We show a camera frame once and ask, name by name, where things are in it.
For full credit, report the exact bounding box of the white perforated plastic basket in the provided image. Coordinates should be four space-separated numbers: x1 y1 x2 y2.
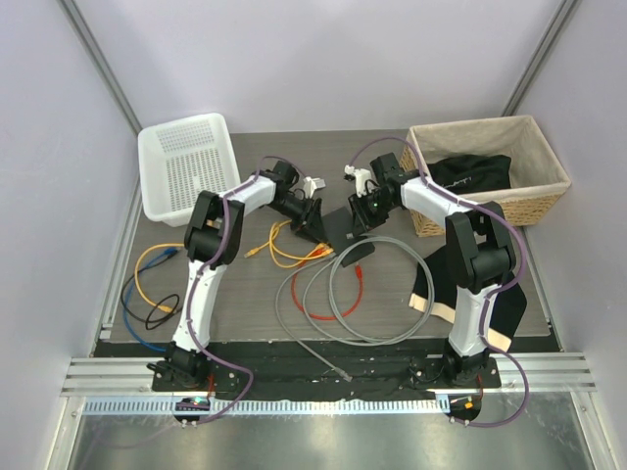
137 113 241 227

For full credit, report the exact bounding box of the black power cable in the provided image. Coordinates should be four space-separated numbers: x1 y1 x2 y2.
120 273 183 330

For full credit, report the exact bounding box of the blue ethernet cable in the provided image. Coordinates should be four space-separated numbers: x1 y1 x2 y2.
121 249 181 354

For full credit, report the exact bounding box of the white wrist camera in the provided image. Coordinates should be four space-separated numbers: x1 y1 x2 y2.
344 164 378 197
303 176 326 198

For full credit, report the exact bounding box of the black cloth in basket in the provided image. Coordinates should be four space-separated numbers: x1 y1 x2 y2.
427 155 511 195

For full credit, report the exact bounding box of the red ethernet cable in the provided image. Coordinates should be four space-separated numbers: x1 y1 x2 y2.
291 263 365 322

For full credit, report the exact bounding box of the short yellow ethernet cable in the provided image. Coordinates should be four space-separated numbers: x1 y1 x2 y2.
243 219 337 269

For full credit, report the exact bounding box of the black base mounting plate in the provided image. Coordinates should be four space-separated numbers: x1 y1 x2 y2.
147 353 501 400

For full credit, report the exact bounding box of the aluminium frame rail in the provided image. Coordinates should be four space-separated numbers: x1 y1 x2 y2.
62 352 597 421

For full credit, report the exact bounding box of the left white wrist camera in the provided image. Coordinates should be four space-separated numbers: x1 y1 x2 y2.
303 176 326 198

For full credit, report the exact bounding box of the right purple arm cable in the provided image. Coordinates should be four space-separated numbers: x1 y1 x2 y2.
348 136 530 427

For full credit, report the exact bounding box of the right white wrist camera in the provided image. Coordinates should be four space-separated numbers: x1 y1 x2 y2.
344 164 378 197

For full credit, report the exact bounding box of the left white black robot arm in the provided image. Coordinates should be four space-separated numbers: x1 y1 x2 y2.
148 159 326 391

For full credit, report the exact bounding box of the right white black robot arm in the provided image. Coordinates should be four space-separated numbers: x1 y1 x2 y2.
344 154 516 387

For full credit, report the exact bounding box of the wicker basket with liner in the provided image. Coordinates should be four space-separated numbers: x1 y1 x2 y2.
401 116 571 226

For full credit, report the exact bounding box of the black cloth with beige stripe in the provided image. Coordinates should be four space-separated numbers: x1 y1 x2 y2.
409 248 527 351

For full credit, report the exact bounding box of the black network switch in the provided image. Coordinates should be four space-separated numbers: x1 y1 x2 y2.
322 207 375 267

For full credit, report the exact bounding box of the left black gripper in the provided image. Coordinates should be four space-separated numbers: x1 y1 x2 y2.
268 195 329 247

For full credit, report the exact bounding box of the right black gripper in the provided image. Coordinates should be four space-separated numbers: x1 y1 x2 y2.
348 189 397 238

